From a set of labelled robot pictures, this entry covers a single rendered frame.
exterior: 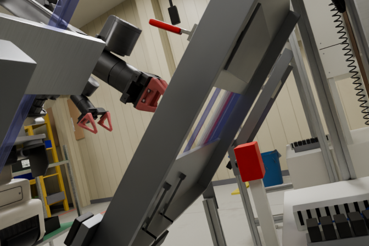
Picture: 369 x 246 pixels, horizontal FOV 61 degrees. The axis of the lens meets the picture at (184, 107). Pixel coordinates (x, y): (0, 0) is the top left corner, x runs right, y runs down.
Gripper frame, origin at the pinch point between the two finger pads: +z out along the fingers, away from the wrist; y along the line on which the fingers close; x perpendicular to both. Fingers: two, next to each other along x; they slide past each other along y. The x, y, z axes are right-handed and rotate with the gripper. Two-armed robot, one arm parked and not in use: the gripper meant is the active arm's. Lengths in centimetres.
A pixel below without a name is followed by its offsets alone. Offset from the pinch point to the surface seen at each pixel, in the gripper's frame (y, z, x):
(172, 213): 26.3, 5.3, 30.1
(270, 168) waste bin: 348, 37, 64
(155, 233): 12.6, 6.1, 30.1
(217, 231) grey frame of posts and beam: 60, 18, 42
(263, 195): 94, 28, 30
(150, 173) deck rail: -9.8, 4.1, 9.0
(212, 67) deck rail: -9.8, 4.5, -10.3
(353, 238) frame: 5.3, 37.5, 3.5
